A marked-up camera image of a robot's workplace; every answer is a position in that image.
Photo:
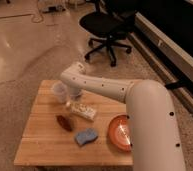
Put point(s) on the black office chair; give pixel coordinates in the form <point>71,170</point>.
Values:
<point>111,21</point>

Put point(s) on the white bottle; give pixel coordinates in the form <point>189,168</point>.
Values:
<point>81,110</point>

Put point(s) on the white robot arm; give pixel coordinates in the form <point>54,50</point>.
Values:
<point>156,143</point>

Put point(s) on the equipment on floor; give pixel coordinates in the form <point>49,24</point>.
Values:
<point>48,6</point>

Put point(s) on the translucent plastic cup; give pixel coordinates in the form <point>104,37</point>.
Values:
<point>60,92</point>

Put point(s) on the red-orange bowl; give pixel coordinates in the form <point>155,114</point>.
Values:
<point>118,133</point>

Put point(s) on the wooden table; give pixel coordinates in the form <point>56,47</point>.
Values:
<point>45,143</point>

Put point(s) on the dark red small object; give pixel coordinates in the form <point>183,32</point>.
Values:
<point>64,123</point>

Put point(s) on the blue sponge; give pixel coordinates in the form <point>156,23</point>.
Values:
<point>86,136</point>

